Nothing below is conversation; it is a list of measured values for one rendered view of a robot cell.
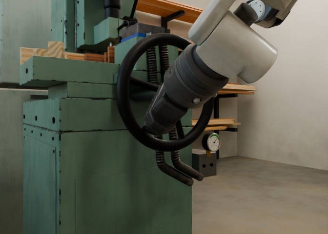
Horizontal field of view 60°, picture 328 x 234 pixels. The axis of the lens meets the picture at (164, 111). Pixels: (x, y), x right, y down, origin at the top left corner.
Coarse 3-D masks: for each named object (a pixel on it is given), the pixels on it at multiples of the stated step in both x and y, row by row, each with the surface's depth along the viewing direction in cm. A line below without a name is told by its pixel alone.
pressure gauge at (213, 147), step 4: (204, 136) 94; (208, 136) 93; (212, 136) 94; (216, 136) 95; (204, 140) 94; (208, 140) 93; (212, 140) 94; (216, 140) 95; (220, 140) 95; (204, 144) 94; (208, 144) 93; (212, 144) 94; (216, 144) 95; (220, 144) 95; (204, 148) 95; (208, 148) 92; (212, 148) 94; (216, 148) 95; (208, 152) 95
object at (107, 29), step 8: (104, 24) 94; (112, 24) 92; (120, 24) 94; (96, 32) 100; (104, 32) 94; (112, 32) 92; (120, 32) 94; (96, 40) 100; (104, 40) 95; (112, 40) 95
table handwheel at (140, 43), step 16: (144, 48) 64; (128, 64) 62; (128, 80) 62; (128, 96) 62; (144, 96) 77; (128, 112) 62; (208, 112) 75; (128, 128) 63; (176, 128) 71; (192, 128) 75; (144, 144) 65; (160, 144) 67; (176, 144) 69
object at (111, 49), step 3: (108, 48) 87; (111, 48) 87; (114, 48) 88; (108, 51) 87; (111, 51) 87; (114, 51) 88; (108, 54) 87; (111, 54) 87; (114, 54) 88; (108, 57) 87; (111, 57) 87; (114, 57) 88; (108, 60) 87; (111, 60) 87; (114, 60) 88
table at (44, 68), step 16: (32, 64) 68; (48, 64) 70; (64, 64) 72; (80, 64) 75; (96, 64) 77; (112, 64) 80; (32, 80) 70; (48, 80) 70; (64, 80) 72; (80, 80) 75; (96, 80) 77; (112, 80) 80; (144, 80) 75; (160, 80) 78
